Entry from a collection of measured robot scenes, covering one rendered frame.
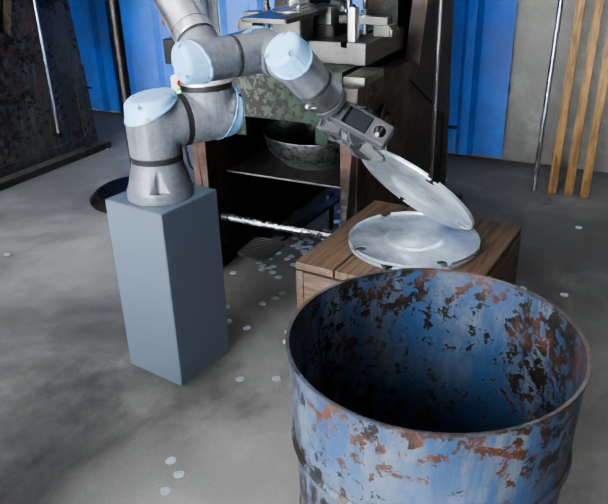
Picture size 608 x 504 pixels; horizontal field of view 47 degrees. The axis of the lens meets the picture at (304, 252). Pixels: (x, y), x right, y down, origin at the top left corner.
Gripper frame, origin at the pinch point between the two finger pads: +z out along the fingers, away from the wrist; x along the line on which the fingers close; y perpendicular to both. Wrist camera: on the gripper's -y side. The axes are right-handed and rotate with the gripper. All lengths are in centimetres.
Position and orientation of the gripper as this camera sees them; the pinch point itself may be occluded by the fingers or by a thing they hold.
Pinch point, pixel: (384, 156)
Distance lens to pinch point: 146.9
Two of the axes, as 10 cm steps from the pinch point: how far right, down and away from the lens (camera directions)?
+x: -5.1, 8.5, -1.1
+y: -6.7, -3.1, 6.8
